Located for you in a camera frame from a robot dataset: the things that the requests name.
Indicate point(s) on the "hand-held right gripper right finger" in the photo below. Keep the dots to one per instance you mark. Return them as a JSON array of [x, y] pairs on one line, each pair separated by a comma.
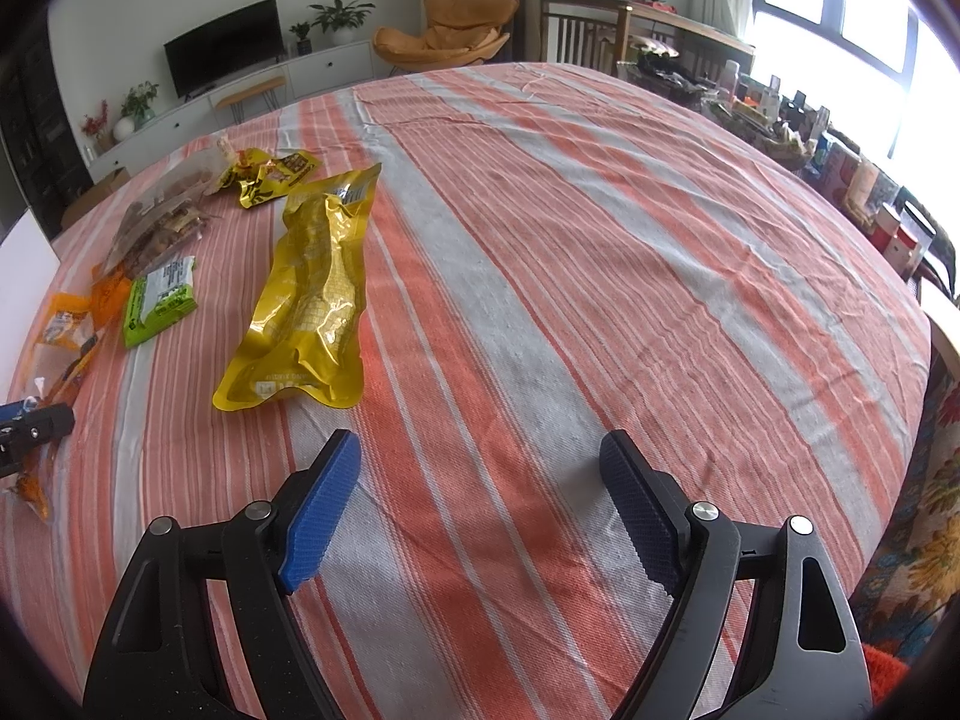
[[637, 517]]

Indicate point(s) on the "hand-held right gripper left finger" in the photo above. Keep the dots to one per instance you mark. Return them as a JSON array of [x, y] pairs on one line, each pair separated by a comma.
[[322, 517]]

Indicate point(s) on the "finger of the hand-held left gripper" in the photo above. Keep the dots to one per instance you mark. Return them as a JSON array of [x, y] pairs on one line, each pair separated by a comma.
[[15, 412], [45, 424]]

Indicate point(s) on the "clear packet of tan beans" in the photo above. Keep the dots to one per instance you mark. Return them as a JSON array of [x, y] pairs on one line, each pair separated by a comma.
[[56, 382]]

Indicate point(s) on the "white cardboard box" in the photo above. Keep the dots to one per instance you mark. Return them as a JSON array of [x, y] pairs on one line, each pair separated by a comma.
[[26, 277]]

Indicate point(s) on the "green snack packet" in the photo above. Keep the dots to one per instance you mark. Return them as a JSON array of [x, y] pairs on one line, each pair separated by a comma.
[[161, 300]]

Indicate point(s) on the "small clear brown snack packet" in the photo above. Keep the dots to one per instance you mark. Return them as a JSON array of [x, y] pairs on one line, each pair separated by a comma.
[[161, 236]]

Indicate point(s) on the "long yellow snack packet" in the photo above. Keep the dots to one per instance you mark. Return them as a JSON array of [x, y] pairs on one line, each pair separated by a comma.
[[315, 292]]

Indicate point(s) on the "brown cardboard box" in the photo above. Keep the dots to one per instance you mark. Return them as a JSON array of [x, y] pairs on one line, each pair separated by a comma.
[[97, 195]]

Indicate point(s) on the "floral cloth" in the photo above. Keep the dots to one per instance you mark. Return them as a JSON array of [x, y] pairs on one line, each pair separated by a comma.
[[915, 525]]

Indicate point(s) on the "dark tall cabinet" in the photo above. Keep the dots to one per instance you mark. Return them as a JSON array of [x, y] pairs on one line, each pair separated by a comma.
[[37, 135]]

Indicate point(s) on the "red flower vase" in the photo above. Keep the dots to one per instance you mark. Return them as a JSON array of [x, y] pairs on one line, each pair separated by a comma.
[[96, 127]]

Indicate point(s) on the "white round vase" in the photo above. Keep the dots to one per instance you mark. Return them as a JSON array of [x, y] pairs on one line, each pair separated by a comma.
[[123, 127]]

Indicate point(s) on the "green flower bouquet vase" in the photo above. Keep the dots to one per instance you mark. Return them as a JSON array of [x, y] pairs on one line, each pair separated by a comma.
[[140, 101]]

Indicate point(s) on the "red white bottle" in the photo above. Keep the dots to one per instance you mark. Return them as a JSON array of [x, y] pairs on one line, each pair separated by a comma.
[[906, 240]]

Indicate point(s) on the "wooden stool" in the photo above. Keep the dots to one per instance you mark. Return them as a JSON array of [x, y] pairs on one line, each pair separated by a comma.
[[251, 86]]

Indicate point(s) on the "woven basket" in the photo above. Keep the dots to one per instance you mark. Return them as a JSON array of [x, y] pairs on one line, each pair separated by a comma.
[[757, 131]]

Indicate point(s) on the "black television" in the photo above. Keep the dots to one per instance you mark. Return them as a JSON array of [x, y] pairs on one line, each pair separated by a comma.
[[225, 49]]

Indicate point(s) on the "row of small bottles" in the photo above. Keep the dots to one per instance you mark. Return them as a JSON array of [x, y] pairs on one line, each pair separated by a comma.
[[772, 101]]

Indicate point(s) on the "white television cabinet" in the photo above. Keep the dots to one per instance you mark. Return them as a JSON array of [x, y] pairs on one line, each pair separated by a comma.
[[330, 71]]

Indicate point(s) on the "small potted plant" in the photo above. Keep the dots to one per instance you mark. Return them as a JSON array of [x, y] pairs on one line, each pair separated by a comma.
[[301, 37]]

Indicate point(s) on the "wooden crib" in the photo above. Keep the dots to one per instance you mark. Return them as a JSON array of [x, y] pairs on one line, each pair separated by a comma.
[[585, 30]]

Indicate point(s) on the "orange lounge chair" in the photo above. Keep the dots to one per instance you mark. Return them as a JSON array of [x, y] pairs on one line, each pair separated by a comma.
[[442, 37]]

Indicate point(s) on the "large potted plant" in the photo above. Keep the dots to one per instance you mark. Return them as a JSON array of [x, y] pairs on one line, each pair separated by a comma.
[[341, 19]]

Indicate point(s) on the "dark framed window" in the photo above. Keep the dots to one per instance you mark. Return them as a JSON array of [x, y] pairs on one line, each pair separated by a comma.
[[862, 0]]

